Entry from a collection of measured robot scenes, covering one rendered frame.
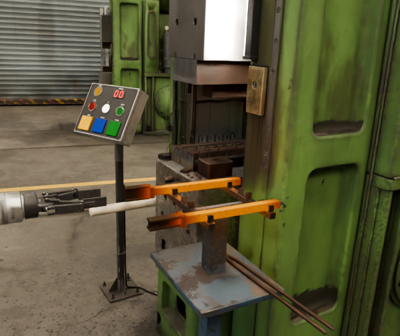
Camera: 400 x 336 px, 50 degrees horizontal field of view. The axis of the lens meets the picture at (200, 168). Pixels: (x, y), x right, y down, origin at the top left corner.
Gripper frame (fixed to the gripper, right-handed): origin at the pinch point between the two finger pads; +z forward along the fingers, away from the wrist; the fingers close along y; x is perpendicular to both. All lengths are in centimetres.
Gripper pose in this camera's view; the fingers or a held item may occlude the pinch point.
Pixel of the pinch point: (94, 197)
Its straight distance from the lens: 135.0
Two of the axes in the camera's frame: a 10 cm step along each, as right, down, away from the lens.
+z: 9.0, -0.9, 4.3
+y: 4.4, 2.7, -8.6
